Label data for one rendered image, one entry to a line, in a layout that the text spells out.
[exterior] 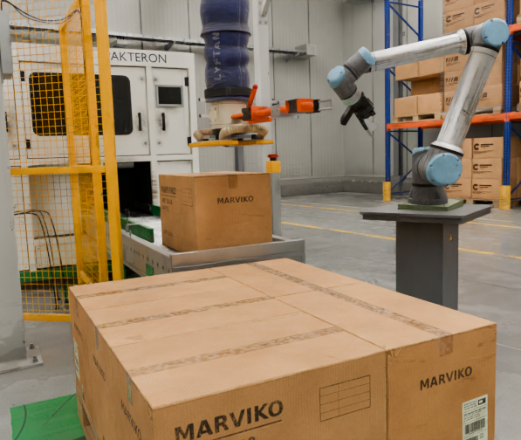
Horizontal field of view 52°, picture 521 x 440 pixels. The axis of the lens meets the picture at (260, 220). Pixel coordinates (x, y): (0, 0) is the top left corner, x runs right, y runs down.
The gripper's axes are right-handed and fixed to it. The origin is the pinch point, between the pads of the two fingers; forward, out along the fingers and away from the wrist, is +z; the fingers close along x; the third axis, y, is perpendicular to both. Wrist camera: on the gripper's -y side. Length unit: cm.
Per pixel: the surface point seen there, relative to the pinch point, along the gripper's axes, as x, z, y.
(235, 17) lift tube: 27, -72, -25
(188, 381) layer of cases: -149, -84, -28
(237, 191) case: -19, -21, -64
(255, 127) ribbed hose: -10, -41, -38
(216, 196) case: -24, -28, -71
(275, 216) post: 15, 37, -82
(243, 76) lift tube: 12, -54, -35
